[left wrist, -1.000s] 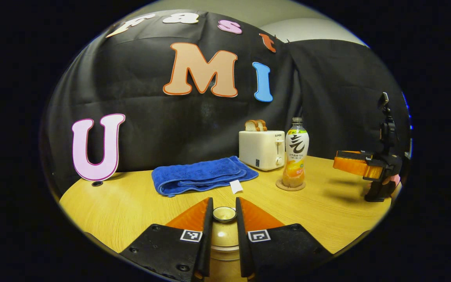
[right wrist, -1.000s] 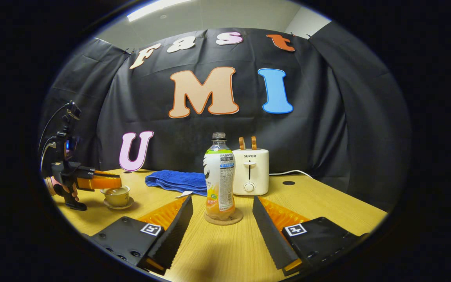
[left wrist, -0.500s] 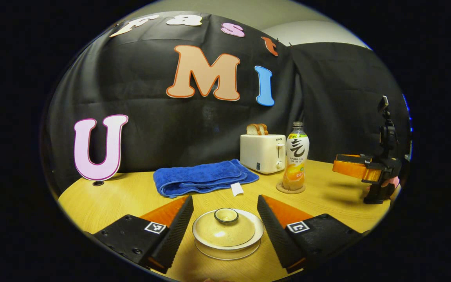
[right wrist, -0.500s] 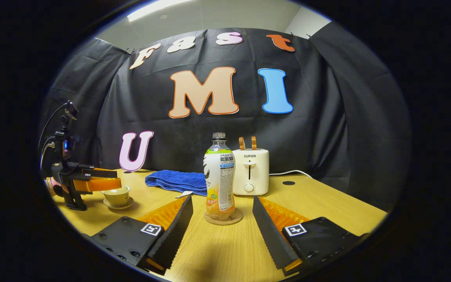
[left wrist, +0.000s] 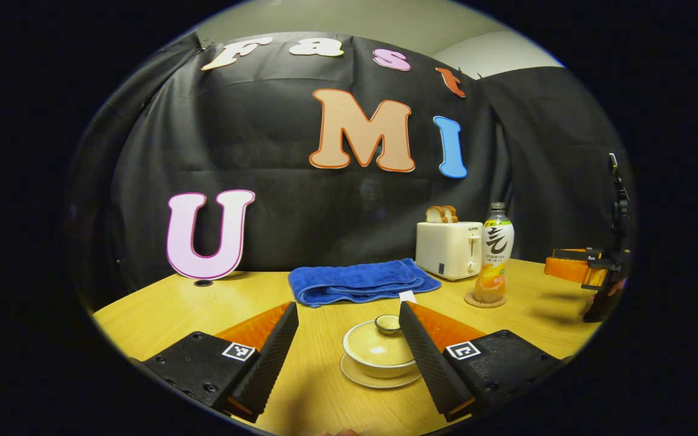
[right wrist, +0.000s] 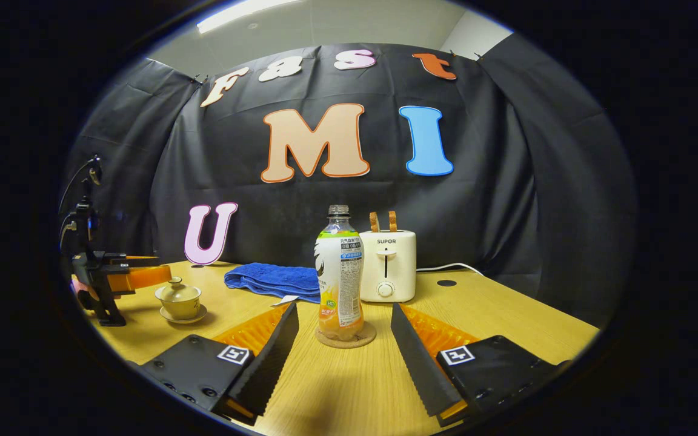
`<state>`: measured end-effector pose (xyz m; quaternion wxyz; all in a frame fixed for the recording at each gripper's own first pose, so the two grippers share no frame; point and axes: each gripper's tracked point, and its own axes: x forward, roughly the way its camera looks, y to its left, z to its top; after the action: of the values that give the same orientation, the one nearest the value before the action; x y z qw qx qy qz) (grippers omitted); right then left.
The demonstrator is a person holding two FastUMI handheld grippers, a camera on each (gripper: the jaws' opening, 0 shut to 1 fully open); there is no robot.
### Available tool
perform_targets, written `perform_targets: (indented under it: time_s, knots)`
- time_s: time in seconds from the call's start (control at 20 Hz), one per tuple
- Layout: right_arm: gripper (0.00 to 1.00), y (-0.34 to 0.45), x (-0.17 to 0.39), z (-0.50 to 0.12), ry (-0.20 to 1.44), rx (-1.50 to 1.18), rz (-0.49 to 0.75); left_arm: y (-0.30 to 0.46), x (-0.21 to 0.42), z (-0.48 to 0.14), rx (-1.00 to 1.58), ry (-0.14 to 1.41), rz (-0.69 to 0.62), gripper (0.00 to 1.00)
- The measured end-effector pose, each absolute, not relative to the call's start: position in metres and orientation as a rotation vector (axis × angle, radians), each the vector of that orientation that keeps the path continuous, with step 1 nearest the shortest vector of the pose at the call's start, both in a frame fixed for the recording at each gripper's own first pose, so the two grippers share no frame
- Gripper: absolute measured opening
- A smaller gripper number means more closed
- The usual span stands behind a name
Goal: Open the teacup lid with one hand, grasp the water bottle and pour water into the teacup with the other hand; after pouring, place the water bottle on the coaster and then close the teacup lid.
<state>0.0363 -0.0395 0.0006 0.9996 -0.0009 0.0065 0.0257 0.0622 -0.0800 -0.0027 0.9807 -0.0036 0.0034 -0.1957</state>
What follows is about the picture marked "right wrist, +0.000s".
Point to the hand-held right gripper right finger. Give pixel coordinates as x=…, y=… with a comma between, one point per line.
x=422, y=363

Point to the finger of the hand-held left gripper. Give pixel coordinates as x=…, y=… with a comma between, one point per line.
x=143, y=277
x=140, y=261

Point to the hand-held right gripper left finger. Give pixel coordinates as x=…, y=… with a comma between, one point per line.
x=267, y=357

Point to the cream teacup lid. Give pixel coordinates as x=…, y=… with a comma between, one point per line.
x=177, y=292

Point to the cream ceramic teacup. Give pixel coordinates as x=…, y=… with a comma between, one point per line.
x=180, y=309

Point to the round cork coaster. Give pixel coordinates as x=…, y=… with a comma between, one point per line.
x=367, y=338

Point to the clear labelled water bottle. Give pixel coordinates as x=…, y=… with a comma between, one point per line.
x=340, y=272

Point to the cream ceramic saucer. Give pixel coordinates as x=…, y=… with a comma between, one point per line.
x=199, y=316

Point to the blue towel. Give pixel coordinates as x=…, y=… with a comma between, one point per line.
x=270, y=278

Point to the black round table grommet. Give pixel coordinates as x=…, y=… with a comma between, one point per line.
x=446, y=283

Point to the white toaster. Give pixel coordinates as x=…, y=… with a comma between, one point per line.
x=394, y=266

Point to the toast slice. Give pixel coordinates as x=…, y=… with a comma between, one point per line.
x=374, y=222
x=392, y=221

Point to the black backdrop cloth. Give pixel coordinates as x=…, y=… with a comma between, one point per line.
x=494, y=181

